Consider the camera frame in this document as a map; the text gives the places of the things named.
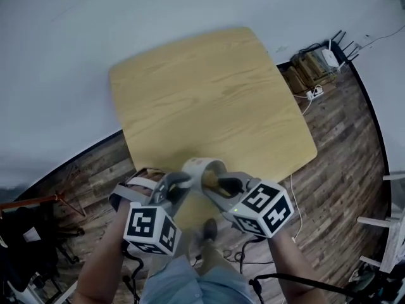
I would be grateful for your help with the black office chair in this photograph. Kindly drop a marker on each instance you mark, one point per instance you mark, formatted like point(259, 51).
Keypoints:
point(19, 264)

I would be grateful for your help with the person's left forearm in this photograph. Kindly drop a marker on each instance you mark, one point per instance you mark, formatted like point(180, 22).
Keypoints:
point(104, 264)

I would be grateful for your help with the person's right forearm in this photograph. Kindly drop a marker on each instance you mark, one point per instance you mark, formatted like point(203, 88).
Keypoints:
point(291, 264)

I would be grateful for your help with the tan fluffy sponge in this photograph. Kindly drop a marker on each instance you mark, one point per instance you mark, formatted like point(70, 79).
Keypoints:
point(210, 177)

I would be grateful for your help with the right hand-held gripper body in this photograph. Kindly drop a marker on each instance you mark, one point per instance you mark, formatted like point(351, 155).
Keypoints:
point(265, 211)

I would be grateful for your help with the white mug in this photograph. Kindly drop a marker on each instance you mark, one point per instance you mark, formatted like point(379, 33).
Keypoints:
point(197, 169)

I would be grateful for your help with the brown wooden coat rack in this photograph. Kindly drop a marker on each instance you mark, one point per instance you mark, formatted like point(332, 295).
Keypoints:
point(38, 199)

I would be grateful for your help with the person's left hand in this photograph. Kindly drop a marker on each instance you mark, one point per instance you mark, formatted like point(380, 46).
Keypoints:
point(147, 173)

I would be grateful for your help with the white router box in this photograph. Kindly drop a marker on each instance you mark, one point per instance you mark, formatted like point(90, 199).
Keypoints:
point(329, 57)

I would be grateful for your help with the person's black shoe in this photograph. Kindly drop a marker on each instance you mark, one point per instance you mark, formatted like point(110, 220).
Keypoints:
point(210, 230)

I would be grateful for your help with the white wooden rack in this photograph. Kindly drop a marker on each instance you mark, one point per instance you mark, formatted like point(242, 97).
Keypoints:
point(394, 230)

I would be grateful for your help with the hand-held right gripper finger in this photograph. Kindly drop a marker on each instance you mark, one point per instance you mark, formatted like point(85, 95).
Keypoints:
point(218, 201)
point(235, 182)

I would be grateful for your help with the white power strip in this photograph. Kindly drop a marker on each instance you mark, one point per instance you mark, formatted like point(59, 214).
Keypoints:
point(314, 92)

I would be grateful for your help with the black router with antennas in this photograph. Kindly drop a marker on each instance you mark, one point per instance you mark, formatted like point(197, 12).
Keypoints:
point(343, 51)

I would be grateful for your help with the wooden pedestal table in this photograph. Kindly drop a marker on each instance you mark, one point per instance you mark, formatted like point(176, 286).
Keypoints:
point(205, 90)

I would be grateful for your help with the person's khaki trouser leg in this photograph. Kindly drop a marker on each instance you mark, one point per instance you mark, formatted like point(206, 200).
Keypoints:
point(212, 255)

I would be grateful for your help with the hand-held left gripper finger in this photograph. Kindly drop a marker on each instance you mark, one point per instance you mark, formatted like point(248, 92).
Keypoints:
point(178, 178)
point(182, 194)

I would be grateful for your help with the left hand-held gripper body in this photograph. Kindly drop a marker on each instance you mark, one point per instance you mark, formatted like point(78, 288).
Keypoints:
point(147, 223)

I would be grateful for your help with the person's light blue shirt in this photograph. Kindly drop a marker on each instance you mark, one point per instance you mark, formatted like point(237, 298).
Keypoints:
point(190, 285)

